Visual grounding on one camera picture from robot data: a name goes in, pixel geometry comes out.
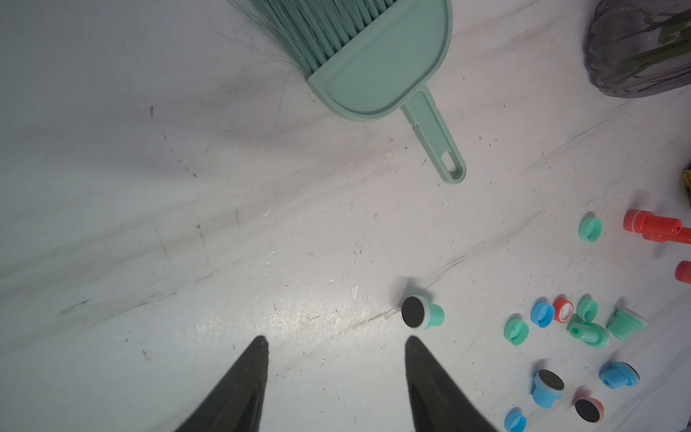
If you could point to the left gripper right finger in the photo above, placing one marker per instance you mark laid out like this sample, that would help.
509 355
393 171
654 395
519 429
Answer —
437 403

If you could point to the green cap upper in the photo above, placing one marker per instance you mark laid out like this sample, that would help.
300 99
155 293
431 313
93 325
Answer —
590 229

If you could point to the red white ring cap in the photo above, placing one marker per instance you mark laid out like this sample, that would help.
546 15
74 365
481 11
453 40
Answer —
563 310

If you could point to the blue cap middle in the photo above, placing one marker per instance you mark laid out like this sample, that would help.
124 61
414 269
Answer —
542 315

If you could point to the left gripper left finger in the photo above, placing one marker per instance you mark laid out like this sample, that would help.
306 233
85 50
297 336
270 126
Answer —
236 402

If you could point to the dark glass vase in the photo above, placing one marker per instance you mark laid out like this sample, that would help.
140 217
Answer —
636 49

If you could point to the blue stamp cluster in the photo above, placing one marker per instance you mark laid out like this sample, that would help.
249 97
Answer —
548 388

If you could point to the red stamp cluster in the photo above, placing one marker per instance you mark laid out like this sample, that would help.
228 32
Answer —
683 272

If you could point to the green dustpan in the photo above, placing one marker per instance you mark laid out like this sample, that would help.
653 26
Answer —
367 59

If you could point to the blue cap lower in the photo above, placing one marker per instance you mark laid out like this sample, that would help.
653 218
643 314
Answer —
515 421

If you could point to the black yellow work glove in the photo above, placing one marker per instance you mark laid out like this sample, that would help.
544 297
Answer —
686 177

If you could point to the green cap near stamp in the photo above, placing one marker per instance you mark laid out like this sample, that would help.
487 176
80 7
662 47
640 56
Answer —
587 309

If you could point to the blue cap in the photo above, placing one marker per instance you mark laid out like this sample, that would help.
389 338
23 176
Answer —
515 421
542 315

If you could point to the green stamp lying center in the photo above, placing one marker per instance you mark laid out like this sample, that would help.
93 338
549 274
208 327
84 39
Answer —
589 333

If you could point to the green stamp right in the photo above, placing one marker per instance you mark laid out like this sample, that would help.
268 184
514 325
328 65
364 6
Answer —
624 323

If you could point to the green stamp far left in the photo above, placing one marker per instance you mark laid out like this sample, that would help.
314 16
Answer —
420 313

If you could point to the green cap middle left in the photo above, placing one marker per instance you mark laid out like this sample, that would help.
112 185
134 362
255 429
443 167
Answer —
516 332

